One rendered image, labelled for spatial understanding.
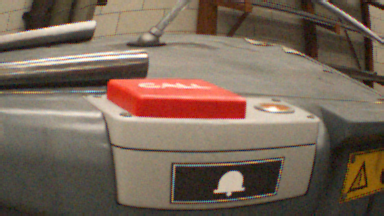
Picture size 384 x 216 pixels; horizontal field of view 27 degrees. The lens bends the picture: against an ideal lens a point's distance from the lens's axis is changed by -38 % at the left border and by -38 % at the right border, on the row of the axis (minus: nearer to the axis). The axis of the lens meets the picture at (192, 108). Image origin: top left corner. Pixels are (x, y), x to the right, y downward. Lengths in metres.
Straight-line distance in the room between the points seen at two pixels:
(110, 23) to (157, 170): 7.47
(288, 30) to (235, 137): 8.29
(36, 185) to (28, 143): 0.03
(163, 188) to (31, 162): 0.10
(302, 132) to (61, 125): 0.15
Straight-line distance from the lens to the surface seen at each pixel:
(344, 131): 0.69
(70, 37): 1.04
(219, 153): 0.63
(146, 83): 0.65
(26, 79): 0.70
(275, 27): 8.83
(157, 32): 0.97
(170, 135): 0.62
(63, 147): 0.60
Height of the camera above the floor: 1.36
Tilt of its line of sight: 9 degrees down
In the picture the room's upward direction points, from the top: 5 degrees clockwise
